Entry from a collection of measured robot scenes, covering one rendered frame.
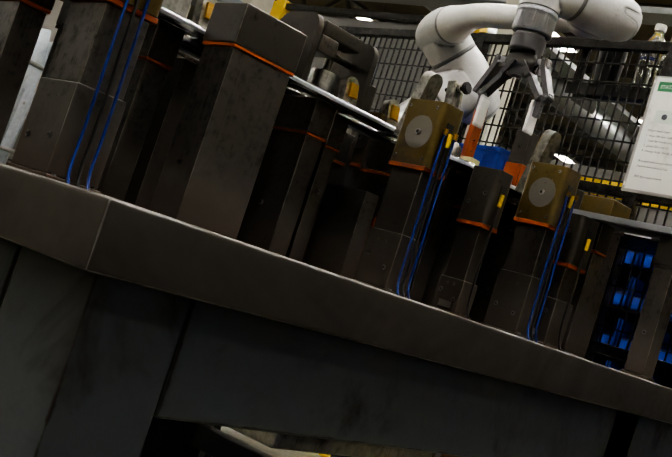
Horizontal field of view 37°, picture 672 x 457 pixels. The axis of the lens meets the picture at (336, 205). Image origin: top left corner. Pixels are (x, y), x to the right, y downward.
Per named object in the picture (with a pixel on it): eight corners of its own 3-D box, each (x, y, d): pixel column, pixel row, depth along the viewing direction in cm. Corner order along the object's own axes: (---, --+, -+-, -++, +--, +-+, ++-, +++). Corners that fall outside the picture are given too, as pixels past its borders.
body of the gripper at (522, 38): (555, 43, 218) (543, 84, 217) (524, 42, 224) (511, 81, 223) (537, 30, 213) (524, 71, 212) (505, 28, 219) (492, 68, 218)
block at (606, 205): (566, 357, 217) (615, 198, 220) (536, 348, 223) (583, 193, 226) (585, 364, 223) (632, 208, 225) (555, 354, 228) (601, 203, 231)
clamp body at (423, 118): (394, 303, 165) (458, 102, 168) (345, 287, 174) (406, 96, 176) (419, 311, 170) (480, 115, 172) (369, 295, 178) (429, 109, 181)
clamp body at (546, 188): (525, 346, 187) (580, 168, 190) (476, 330, 196) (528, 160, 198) (544, 352, 192) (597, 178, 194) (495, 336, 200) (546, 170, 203)
